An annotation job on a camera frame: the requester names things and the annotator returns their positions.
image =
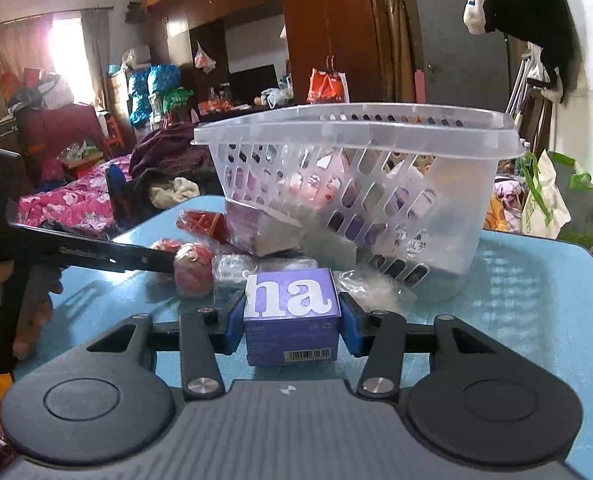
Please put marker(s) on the black television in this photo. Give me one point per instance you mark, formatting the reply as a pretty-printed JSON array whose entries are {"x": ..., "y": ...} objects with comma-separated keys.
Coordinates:
[{"x": 254, "y": 80}]

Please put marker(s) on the brown wooden wardrobe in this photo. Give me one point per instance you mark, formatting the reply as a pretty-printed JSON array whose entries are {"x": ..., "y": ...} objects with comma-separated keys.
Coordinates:
[{"x": 326, "y": 25}]

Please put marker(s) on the white black hanging jacket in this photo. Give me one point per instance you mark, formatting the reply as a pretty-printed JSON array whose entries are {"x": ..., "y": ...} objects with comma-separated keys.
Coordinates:
[{"x": 526, "y": 15}]

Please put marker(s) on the pink white hanging bag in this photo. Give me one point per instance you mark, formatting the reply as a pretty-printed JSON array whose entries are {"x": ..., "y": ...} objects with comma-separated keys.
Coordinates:
[{"x": 205, "y": 60}]

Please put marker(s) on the red ball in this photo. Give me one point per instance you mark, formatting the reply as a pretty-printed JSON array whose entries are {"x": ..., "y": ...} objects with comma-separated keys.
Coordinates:
[{"x": 194, "y": 267}]

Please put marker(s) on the yellow cloth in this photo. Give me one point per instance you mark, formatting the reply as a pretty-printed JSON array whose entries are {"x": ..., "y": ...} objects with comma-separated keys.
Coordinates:
[{"x": 501, "y": 207}]

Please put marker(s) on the white plastic basket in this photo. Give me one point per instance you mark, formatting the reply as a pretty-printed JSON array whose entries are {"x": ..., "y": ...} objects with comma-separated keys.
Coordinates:
[{"x": 426, "y": 200}]

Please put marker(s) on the dark maroon clothes pile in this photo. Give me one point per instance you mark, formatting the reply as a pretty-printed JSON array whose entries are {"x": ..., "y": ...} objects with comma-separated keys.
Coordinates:
[{"x": 176, "y": 150}]

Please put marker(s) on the green white tote bag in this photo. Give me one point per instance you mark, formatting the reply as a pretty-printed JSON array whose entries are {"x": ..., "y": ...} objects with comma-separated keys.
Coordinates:
[{"x": 551, "y": 200}]

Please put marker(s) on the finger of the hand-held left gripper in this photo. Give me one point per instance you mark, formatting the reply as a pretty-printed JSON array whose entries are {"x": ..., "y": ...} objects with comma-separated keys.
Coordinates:
[{"x": 91, "y": 252}]

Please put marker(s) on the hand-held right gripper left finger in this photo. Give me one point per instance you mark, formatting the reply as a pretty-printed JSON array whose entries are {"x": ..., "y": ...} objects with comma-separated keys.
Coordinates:
[{"x": 234, "y": 327}]

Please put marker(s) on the pink curtain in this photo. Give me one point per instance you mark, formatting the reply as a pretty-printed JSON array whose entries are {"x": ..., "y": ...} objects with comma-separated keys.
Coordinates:
[{"x": 16, "y": 45}]

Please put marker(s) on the green printed bag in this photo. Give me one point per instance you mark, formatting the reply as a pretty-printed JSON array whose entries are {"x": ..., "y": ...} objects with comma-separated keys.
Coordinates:
[{"x": 177, "y": 101}]

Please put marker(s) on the clear plastic package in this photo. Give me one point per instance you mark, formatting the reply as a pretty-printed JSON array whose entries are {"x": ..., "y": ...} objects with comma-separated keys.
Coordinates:
[{"x": 266, "y": 266}]

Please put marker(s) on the red packet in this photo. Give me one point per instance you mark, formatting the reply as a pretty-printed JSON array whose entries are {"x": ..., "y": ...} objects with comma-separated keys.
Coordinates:
[{"x": 204, "y": 225}]

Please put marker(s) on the white crumpled cloth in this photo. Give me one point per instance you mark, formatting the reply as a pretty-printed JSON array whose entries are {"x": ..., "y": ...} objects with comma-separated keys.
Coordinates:
[{"x": 176, "y": 192}]

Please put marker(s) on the crumpled clear plastic wrap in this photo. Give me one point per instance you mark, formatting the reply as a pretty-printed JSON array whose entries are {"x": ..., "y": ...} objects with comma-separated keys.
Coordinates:
[{"x": 376, "y": 287}]

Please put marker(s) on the small purple lettered box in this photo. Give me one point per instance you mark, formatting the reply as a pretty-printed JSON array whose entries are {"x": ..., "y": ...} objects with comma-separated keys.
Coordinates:
[{"x": 289, "y": 310}]

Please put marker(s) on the grey curtain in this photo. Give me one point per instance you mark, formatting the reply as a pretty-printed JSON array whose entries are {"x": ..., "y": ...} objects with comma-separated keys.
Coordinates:
[{"x": 96, "y": 55}]

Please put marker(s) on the grey door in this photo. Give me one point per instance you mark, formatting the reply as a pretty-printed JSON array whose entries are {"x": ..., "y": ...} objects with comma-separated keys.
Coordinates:
[{"x": 456, "y": 45}]

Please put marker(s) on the pink floral blanket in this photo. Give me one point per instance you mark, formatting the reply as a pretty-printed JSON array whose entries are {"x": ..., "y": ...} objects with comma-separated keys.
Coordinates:
[{"x": 76, "y": 200}]

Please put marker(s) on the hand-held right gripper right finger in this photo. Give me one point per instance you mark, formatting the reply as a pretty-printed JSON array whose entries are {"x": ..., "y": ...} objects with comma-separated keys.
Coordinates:
[{"x": 350, "y": 327}]

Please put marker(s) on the pink stick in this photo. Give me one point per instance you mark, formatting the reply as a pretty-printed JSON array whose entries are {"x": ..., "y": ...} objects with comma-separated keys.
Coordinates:
[{"x": 419, "y": 87}]

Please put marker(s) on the person's left hand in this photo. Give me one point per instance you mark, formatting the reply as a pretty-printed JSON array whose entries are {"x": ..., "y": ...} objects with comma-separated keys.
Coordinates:
[{"x": 39, "y": 310}]

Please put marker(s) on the wooden planks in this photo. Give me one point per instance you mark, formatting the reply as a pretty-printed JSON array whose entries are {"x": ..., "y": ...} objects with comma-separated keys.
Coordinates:
[{"x": 391, "y": 35}]

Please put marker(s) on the small red wrapped item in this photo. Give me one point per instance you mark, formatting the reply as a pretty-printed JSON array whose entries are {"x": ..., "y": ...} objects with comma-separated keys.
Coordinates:
[{"x": 166, "y": 246}]

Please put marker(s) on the orange plastic bag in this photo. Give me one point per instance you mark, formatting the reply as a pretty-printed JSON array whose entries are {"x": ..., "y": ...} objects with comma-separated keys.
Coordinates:
[{"x": 326, "y": 85}]

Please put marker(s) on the pink patterned box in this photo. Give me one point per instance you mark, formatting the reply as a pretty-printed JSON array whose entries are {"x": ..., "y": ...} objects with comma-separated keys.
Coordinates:
[{"x": 316, "y": 182}]

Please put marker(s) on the blue patterned bags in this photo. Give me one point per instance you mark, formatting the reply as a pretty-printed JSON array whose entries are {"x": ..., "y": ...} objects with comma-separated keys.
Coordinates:
[{"x": 151, "y": 90}]

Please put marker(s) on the metal poles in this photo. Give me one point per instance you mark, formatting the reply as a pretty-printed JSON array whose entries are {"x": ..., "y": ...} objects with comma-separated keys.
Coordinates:
[{"x": 523, "y": 80}]

